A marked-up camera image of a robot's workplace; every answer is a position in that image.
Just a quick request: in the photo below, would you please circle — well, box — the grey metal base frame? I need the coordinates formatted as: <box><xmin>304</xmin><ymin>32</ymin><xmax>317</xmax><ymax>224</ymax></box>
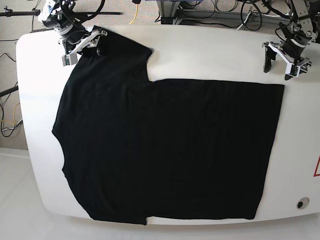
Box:
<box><xmin>155</xmin><ymin>0</ymin><xmax>289</xmax><ymax>32</ymax></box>

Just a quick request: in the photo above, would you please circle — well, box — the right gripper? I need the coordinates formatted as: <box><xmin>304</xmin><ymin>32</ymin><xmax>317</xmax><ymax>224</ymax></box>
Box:
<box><xmin>57</xmin><ymin>27</ymin><xmax>108</xmax><ymax>57</ymax></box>

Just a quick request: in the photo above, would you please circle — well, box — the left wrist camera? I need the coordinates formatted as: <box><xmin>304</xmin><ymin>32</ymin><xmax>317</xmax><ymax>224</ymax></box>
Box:
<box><xmin>285</xmin><ymin>62</ymin><xmax>301</xmax><ymax>77</ymax></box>

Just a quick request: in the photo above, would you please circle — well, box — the yellow cable left floor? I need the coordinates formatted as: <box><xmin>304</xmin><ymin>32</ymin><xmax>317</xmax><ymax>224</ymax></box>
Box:
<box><xmin>1</xmin><ymin>101</ymin><xmax>24</xmax><ymax>131</ymax></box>

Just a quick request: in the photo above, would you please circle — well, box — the black T-shirt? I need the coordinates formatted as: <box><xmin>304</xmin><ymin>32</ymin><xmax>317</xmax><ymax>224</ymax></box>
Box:
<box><xmin>52</xmin><ymin>31</ymin><xmax>285</xmax><ymax>225</ymax></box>

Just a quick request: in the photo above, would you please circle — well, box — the white cable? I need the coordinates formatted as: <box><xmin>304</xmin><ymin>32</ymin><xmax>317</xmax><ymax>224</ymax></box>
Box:
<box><xmin>236</xmin><ymin>9</ymin><xmax>288</xmax><ymax>31</ymax></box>

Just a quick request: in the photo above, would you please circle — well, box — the yellow floor cable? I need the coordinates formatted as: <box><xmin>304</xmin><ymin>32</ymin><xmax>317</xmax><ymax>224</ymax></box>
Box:
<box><xmin>128</xmin><ymin>3</ymin><xmax>140</xmax><ymax>26</ymax></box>

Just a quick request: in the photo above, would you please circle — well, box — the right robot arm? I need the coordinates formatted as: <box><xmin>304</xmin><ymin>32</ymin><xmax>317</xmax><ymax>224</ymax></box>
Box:
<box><xmin>38</xmin><ymin>0</ymin><xmax>105</xmax><ymax>55</ymax></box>

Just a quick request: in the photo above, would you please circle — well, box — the red warning sticker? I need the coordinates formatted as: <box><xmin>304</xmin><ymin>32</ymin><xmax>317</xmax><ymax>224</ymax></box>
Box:
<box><xmin>313</xmin><ymin>157</ymin><xmax>320</xmax><ymax>177</ymax></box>

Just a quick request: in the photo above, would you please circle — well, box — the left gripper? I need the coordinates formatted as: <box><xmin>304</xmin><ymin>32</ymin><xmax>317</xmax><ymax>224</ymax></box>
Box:
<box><xmin>262</xmin><ymin>38</ymin><xmax>312</xmax><ymax>81</ymax></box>

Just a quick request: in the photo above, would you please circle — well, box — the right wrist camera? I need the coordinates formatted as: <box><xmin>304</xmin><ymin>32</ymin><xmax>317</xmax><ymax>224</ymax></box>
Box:
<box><xmin>61</xmin><ymin>54</ymin><xmax>78</xmax><ymax>67</ymax></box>

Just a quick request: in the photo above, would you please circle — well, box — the black tripod stand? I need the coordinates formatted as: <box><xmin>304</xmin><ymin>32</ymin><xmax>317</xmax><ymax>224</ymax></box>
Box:
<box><xmin>0</xmin><ymin>0</ymin><xmax>123</xmax><ymax>30</ymax></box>

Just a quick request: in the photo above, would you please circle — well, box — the table cable grommet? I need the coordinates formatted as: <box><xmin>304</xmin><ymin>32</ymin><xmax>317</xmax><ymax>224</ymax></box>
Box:
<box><xmin>296</xmin><ymin>197</ymin><xmax>310</xmax><ymax>210</ymax></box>

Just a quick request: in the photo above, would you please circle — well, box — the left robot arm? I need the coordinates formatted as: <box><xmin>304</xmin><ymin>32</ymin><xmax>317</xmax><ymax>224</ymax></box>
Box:
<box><xmin>262</xmin><ymin>0</ymin><xmax>320</xmax><ymax>81</ymax></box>

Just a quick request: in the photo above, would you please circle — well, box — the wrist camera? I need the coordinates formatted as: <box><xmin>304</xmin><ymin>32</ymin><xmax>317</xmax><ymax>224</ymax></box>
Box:
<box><xmin>285</xmin><ymin>62</ymin><xmax>301</xmax><ymax>77</ymax></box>
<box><xmin>61</xmin><ymin>54</ymin><xmax>78</xmax><ymax>67</ymax></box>

